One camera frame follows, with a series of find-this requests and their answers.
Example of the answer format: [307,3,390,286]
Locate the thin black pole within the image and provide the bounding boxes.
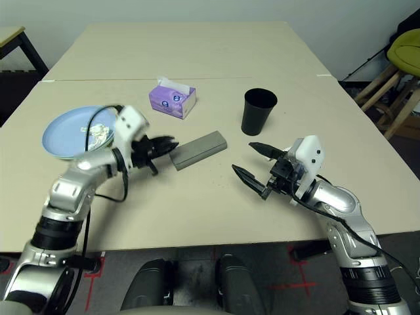
[341,49,391,81]

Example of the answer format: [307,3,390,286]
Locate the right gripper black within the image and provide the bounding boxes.
[231,141,305,201]

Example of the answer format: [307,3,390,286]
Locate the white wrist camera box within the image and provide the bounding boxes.
[113,104,150,165]
[290,134,327,206]

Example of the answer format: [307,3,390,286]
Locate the purple tissue box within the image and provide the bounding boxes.
[148,84,197,121]

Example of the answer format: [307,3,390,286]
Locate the beige side table black frame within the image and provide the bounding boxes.
[0,26,49,78]

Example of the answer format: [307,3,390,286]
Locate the grey glasses case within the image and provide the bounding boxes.
[169,130,228,171]

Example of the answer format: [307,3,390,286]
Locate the dark grey robot leg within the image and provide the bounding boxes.
[120,259,178,311]
[216,254,266,315]

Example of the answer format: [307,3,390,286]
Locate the green seat wooden stool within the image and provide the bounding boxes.
[353,29,420,140]

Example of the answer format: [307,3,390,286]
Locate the black foam floor mat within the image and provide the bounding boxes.
[0,68,47,125]

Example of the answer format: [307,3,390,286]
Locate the black plastic cup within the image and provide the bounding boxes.
[241,87,279,137]

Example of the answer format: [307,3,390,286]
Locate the white tissue sheet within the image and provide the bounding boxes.
[156,75,191,95]

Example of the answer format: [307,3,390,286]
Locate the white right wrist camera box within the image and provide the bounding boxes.
[290,134,327,206]

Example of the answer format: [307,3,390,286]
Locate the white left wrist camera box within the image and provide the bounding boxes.
[113,104,150,165]

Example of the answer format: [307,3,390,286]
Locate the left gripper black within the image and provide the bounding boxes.
[131,135,180,177]

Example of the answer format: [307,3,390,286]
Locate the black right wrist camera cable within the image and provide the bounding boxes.
[290,183,420,286]

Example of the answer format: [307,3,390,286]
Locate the dark grey right robot leg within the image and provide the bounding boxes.
[216,254,266,315]

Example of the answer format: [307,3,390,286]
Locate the blue plastic plate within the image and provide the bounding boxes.
[41,105,119,160]

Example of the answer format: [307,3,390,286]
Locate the dark grey left robot leg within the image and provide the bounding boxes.
[120,259,178,311]

